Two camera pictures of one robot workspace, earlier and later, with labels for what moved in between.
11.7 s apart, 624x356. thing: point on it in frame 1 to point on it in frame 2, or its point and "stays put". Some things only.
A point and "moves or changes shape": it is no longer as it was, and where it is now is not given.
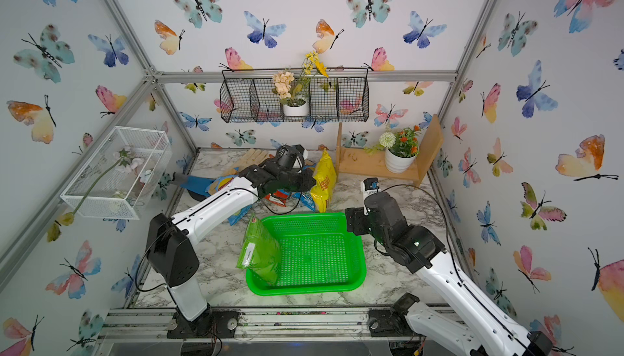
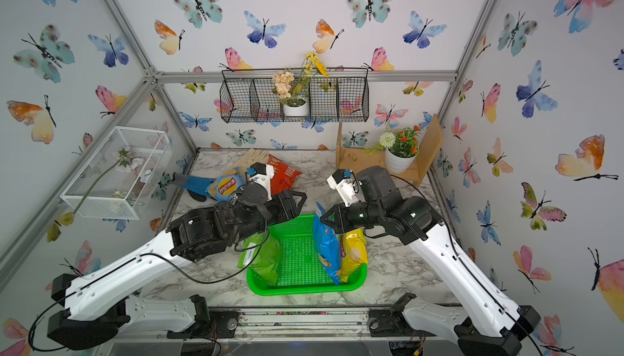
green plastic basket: (318, 255) stays put
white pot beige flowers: (292, 103) stays put
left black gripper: (305, 185) to (285, 209)
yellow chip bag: (326, 175) to (353, 246)
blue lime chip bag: (220, 183) stays put
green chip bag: (261, 251) stays put
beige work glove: (253, 157) stays put
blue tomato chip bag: (305, 197) moves or changes shape
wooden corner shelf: (361, 162) stays put
